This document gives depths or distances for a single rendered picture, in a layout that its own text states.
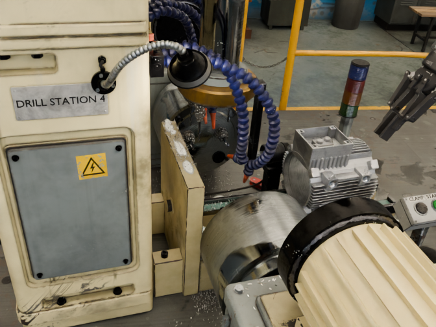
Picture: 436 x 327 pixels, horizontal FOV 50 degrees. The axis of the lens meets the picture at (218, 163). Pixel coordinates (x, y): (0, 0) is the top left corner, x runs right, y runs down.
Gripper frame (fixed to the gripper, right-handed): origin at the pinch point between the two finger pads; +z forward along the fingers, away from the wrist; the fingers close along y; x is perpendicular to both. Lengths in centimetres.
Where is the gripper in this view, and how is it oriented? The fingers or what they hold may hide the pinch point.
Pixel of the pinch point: (388, 126)
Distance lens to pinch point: 127.2
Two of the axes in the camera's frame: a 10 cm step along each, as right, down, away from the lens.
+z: -5.4, 7.7, 3.4
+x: 7.9, 3.2, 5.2
